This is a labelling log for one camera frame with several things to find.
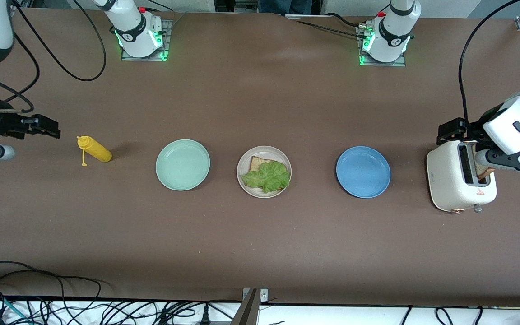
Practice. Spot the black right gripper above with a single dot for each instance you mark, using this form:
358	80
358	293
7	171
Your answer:
2	123

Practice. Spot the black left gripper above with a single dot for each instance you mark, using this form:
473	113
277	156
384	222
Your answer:
473	130

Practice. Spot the brown toast slice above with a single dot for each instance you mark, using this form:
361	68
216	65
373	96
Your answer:
256	162
485	172

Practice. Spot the yellow squeeze bottle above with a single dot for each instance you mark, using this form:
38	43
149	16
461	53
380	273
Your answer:
99	152

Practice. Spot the green lettuce leaf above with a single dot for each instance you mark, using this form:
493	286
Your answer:
266	177

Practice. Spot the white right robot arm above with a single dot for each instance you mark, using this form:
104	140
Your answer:
136	31

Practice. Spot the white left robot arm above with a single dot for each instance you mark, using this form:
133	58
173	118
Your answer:
517	122

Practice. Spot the blue plate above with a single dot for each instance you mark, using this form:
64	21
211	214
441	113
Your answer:
363	171

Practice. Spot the mint green plate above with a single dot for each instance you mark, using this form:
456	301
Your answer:
182	164

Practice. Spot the beige plate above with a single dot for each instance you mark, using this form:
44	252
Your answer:
260	150

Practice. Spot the white toaster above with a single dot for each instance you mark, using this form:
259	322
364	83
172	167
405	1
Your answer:
445	180

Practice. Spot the person in blue jeans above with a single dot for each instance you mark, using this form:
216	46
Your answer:
287	4

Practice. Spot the black power plug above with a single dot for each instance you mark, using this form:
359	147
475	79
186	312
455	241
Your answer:
206	316

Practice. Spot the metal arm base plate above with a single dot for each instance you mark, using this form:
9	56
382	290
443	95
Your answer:
168	36
384	64

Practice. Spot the grey metal bracket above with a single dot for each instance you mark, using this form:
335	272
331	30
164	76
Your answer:
253	311

